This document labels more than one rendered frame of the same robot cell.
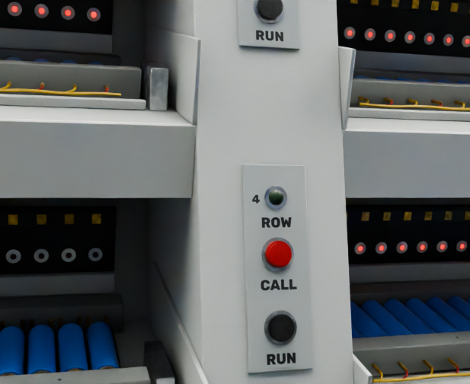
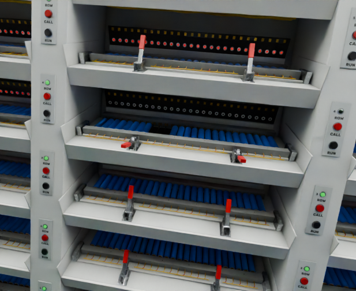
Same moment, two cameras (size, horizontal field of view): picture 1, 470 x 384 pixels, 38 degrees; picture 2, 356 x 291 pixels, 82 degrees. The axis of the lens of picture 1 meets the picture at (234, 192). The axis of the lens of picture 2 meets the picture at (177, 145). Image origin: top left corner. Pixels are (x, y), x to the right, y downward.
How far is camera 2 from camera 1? 0.21 m
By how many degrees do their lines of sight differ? 25
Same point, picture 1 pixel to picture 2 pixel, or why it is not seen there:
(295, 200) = (346, 112)
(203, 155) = (322, 97)
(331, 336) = (347, 149)
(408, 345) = not seen: outside the picture
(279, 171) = (343, 104)
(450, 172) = not seen: outside the picture
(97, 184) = (289, 103)
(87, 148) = (290, 93)
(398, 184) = not seen: outside the picture
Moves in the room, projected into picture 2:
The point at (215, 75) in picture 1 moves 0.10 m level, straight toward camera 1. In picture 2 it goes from (330, 75) to (350, 63)
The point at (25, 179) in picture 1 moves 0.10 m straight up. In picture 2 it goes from (272, 100) to (280, 55)
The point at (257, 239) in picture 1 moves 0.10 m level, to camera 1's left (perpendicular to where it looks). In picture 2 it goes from (332, 122) to (283, 117)
